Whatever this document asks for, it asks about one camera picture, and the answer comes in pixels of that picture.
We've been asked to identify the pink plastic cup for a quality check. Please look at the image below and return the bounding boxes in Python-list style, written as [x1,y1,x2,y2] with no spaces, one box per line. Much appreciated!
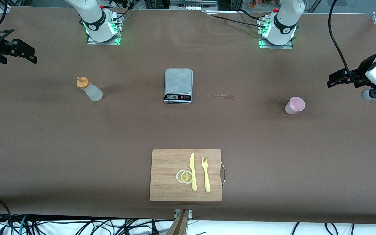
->
[285,97,305,115]

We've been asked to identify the translucent sauce bottle orange cap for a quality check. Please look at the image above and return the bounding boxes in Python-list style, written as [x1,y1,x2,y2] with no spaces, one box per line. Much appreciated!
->
[77,76,103,102]

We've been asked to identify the brown table cover sheet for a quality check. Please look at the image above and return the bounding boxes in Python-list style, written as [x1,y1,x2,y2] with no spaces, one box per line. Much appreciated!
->
[0,6,376,225]

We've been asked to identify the silver digital kitchen scale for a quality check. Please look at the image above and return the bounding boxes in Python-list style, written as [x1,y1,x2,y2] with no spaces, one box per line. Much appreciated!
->
[164,68,193,104]

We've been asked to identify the white power strip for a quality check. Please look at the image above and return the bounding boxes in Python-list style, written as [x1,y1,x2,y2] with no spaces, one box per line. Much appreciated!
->
[170,0,218,10]

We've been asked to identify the yellow plastic fork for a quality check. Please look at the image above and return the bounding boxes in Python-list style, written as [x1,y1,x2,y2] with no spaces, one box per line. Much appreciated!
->
[202,157,211,193]

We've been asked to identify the yellow plastic knife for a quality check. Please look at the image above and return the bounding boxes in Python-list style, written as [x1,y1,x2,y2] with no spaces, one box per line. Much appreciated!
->
[189,153,197,191]

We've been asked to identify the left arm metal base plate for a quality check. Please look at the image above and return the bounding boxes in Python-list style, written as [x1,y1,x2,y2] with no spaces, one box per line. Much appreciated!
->
[258,16,293,49]

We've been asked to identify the black left arm base cable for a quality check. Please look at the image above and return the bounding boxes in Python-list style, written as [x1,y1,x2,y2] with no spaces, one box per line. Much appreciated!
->
[204,9,267,29]

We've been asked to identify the teal floor cable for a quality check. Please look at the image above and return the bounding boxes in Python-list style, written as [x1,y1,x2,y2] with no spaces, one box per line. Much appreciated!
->
[10,215,29,235]

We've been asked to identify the wooden cutting board metal handle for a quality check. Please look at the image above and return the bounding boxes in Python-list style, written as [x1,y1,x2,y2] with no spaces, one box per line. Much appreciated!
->
[149,149,226,202]

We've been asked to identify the small metal bracket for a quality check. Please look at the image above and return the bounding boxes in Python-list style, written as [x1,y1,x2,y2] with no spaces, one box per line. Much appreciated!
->
[174,209,193,219]

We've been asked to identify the wooden post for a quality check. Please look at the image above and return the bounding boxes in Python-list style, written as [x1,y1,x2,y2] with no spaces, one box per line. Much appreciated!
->
[167,209,189,235]

